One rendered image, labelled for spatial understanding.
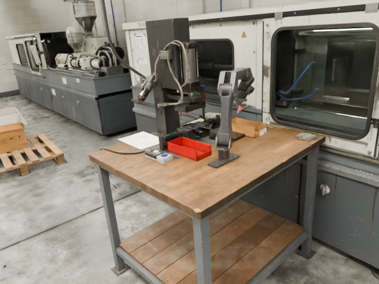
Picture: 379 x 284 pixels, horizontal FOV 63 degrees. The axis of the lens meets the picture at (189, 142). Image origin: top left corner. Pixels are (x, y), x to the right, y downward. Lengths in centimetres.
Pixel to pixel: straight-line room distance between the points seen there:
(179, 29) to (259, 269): 151
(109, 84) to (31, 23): 633
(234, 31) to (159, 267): 175
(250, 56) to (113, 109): 308
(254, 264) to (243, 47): 152
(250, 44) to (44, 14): 928
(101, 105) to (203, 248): 384
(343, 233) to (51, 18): 1025
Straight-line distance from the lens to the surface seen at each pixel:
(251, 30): 241
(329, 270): 245
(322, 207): 238
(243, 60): 247
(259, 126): 213
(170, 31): 197
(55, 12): 1128
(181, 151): 178
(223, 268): 203
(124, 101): 514
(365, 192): 219
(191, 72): 193
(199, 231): 138
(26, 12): 1105
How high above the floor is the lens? 160
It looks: 20 degrees down
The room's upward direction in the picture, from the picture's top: 4 degrees counter-clockwise
